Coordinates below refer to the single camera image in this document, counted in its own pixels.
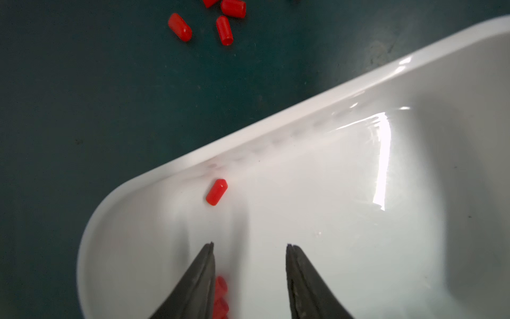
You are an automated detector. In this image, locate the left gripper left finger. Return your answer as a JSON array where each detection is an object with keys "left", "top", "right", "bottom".
[{"left": 150, "top": 243, "right": 216, "bottom": 319}]

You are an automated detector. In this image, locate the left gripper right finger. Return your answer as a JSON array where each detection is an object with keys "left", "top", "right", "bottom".
[{"left": 286, "top": 244, "right": 353, "bottom": 319}]

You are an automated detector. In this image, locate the red sleeve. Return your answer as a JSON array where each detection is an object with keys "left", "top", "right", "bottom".
[
  {"left": 167, "top": 13, "right": 193, "bottom": 42},
  {"left": 220, "top": 0, "right": 247, "bottom": 19},
  {"left": 212, "top": 299, "right": 230, "bottom": 319},
  {"left": 205, "top": 179, "right": 228, "bottom": 206},
  {"left": 203, "top": 0, "right": 219, "bottom": 8},
  {"left": 216, "top": 16, "right": 233, "bottom": 46},
  {"left": 215, "top": 276, "right": 228, "bottom": 301}
]

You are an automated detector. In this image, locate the white plastic storage box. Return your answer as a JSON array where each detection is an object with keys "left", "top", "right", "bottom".
[{"left": 76, "top": 16, "right": 509, "bottom": 318}]

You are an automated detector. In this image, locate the green table mat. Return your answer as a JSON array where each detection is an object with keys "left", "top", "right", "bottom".
[{"left": 1, "top": 1, "right": 509, "bottom": 318}]

